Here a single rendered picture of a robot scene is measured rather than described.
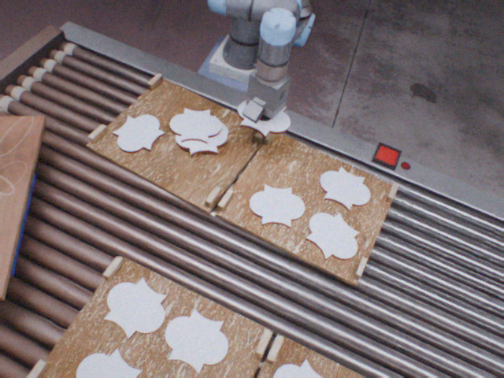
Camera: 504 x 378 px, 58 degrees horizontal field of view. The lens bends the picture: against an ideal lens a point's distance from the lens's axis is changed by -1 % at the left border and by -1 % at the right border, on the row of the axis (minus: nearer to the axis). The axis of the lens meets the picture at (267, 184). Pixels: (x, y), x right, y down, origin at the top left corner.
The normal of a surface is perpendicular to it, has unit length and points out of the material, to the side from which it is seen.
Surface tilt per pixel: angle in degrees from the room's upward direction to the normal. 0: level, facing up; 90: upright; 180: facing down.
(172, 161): 0
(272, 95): 90
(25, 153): 0
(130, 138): 0
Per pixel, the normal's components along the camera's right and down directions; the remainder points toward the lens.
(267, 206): 0.11, -0.58
